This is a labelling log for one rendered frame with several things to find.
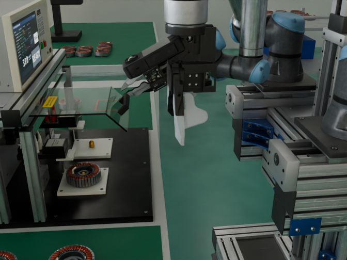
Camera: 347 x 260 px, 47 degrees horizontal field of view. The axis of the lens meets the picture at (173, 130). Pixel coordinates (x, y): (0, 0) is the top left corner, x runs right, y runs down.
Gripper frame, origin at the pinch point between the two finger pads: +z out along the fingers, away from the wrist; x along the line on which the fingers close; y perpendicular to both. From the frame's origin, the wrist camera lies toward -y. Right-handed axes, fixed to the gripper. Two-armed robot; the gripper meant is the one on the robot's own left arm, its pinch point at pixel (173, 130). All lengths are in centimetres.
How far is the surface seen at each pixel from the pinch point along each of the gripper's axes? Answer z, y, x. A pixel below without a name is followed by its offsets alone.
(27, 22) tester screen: -12, -37, 54
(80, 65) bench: 41, -39, 206
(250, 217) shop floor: 115, 62, 121
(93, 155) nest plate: 37, -22, 63
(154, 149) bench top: 41, 1, 72
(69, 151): 27, -28, 47
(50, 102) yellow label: 9, -31, 43
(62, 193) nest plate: 38, -30, 39
